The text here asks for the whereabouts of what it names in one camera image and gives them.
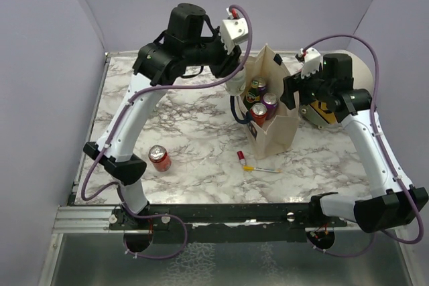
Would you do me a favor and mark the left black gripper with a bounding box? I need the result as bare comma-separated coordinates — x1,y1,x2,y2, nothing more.
183,27,243,78

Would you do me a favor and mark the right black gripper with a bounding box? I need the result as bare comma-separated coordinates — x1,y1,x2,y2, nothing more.
281,62,333,109

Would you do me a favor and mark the purple soda can front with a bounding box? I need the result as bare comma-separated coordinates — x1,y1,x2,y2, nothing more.
255,76,267,96

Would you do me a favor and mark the purple soda can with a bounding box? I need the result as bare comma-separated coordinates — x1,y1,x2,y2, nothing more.
262,92,278,120
255,76,267,96

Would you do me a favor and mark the green glass bottle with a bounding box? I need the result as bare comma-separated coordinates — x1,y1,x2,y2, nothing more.
243,80,260,110

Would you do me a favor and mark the beige canvas bag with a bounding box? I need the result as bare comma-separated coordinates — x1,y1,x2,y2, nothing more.
230,46,299,159

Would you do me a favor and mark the red soda can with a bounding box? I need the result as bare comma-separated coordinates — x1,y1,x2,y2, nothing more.
148,145,172,172
250,103,267,127

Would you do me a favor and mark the red soda can front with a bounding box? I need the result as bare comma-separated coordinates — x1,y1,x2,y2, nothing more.
148,145,172,172

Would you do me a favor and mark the clear bottle front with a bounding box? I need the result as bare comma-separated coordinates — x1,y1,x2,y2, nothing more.
225,69,246,96

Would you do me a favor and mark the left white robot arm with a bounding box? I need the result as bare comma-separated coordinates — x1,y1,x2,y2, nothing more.
83,3,253,229

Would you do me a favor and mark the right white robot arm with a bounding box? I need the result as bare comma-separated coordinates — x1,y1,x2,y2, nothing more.
280,48,428,233

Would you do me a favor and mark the cream cylinder orange yellow face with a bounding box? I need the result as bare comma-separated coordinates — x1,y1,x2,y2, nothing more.
299,50,374,129

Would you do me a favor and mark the red capped small tube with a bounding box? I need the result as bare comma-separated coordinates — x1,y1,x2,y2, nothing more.
237,151,247,166

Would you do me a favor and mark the yellow white pen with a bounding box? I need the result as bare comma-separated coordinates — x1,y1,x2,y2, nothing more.
243,165,282,173

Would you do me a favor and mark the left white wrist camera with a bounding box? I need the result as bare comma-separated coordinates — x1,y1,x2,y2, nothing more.
219,18,249,54

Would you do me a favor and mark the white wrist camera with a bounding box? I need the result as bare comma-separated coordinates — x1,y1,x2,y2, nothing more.
295,47,322,79
219,18,249,54

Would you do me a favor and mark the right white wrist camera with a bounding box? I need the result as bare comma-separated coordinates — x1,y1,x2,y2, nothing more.
295,47,322,79

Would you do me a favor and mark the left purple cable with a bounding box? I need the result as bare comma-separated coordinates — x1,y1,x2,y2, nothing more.
80,4,253,260

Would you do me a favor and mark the purple cable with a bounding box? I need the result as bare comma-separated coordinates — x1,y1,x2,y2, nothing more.
300,33,424,257
80,4,253,260

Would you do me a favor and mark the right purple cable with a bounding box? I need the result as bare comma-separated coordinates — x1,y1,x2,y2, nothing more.
300,33,424,257

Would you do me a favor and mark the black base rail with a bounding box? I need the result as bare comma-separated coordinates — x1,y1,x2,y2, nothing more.
109,203,347,244

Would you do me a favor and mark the aluminium frame rail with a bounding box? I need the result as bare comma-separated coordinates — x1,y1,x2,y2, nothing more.
52,200,408,233

